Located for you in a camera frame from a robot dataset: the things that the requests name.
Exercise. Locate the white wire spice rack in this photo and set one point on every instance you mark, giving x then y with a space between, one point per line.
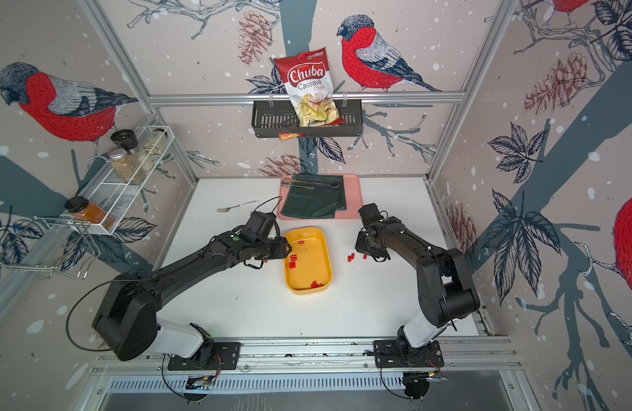
113 195

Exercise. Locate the pink plastic tray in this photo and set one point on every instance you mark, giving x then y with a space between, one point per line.
353 196

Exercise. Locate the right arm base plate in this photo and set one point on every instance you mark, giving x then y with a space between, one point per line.
387 354

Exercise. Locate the silver metal fork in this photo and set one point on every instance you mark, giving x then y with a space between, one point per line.
227 209

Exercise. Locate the right circuit board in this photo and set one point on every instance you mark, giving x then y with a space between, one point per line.
417 385

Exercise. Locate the black tongs on tray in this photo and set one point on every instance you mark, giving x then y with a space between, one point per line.
289 182

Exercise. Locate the yellow plastic storage box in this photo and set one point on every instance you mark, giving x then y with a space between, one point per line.
313 262

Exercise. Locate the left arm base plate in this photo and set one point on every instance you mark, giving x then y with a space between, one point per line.
210 356

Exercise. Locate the orange spice jar black lid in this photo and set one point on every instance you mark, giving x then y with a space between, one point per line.
83 209

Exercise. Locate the dark green folded cloth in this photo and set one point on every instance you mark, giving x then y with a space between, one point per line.
319 203

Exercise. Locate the clear pale spice jar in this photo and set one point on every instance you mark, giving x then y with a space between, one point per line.
156 142

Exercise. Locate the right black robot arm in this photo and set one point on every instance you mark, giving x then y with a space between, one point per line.
445 288

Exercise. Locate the chrome wire holder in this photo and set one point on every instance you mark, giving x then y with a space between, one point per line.
46 247

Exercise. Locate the silver lid spice jar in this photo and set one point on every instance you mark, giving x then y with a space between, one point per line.
126 166

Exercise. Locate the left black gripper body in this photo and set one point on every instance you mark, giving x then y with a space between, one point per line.
272 248

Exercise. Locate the Chuba cassava chips bag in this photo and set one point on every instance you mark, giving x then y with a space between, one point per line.
307 81

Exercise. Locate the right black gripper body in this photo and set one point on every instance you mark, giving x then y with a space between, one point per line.
363 246

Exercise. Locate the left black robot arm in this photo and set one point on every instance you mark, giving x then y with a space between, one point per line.
127 317

